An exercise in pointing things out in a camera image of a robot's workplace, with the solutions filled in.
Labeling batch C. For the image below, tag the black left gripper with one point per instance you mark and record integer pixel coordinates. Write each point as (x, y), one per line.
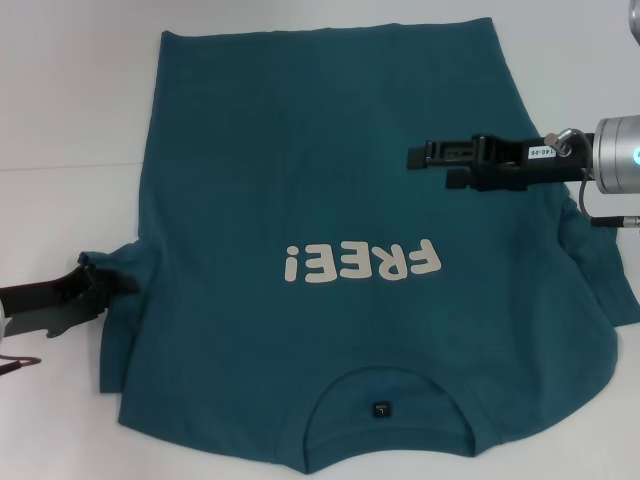
(45, 305)

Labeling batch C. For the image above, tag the teal t-shirt with FREE print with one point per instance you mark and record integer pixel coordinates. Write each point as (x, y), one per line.
(325, 175)

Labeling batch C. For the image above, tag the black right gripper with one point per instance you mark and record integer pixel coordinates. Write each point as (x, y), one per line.
(510, 165)

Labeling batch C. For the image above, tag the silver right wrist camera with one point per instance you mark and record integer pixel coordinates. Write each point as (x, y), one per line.
(635, 15)

